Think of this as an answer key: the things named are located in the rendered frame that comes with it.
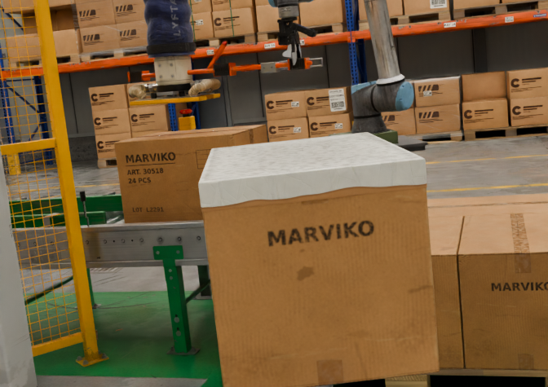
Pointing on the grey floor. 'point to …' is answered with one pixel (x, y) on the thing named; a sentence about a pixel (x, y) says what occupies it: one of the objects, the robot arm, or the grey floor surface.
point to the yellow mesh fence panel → (87, 335)
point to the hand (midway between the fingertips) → (298, 63)
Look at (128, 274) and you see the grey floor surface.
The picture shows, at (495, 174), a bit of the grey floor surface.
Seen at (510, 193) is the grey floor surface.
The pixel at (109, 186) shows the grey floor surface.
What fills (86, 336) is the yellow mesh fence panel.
